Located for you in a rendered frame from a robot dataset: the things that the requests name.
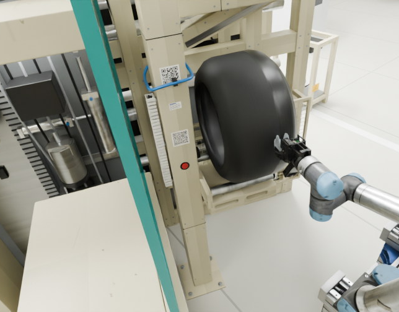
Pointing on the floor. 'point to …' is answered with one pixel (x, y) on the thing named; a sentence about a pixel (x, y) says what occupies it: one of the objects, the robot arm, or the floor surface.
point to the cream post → (196, 231)
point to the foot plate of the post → (217, 283)
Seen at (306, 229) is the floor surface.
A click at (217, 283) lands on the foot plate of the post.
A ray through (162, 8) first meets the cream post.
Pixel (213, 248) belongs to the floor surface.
